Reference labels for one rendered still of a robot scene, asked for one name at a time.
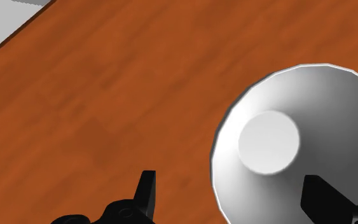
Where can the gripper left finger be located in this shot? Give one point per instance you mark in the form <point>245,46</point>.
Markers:
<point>144,198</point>

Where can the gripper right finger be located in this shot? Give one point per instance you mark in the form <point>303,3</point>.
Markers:
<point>324,201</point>

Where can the white bowl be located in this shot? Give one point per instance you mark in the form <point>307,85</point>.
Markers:
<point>321,99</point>

